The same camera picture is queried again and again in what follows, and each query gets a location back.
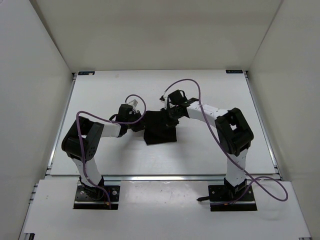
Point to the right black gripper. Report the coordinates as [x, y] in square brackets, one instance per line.
[168, 122]

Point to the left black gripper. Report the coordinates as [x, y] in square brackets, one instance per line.
[140, 126]

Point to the black skirt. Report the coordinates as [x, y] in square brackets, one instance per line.
[159, 128]

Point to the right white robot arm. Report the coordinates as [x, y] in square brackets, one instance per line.
[234, 136]

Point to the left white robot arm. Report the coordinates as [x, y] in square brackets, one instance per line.
[82, 140]

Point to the left blue corner label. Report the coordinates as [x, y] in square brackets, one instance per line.
[86, 73]

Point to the blue corner label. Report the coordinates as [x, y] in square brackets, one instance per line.
[234, 71]
[86, 73]

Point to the right blue corner label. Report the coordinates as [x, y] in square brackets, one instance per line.
[234, 71]

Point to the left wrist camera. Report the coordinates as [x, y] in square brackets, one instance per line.
[133, 103]

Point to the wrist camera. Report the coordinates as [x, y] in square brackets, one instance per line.
[133, 103]
[166, 102]

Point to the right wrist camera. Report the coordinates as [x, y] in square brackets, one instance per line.
[166, 102]

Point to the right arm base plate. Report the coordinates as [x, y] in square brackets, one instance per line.
[221, 201]

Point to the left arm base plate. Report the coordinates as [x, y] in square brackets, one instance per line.
[84, 200]

